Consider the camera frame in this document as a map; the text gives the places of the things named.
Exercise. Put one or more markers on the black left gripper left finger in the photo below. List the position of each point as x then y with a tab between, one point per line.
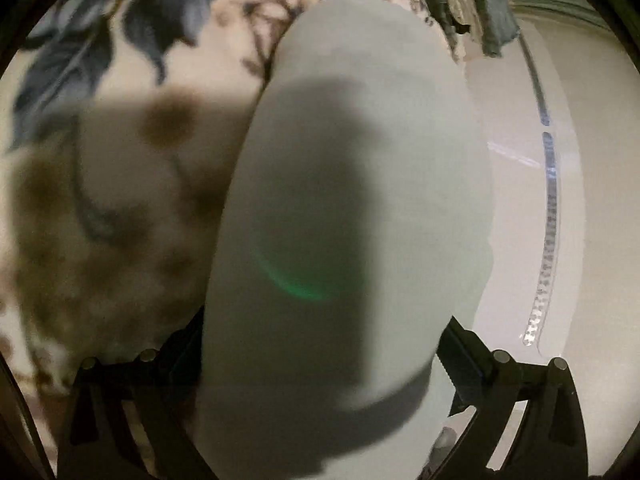
130	420

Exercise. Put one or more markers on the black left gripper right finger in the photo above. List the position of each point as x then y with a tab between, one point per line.
550	442

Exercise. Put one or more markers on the light green fleece pant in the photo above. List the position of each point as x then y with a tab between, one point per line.
356	225

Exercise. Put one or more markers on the floral cream bed blanket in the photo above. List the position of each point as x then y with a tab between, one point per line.
121	123

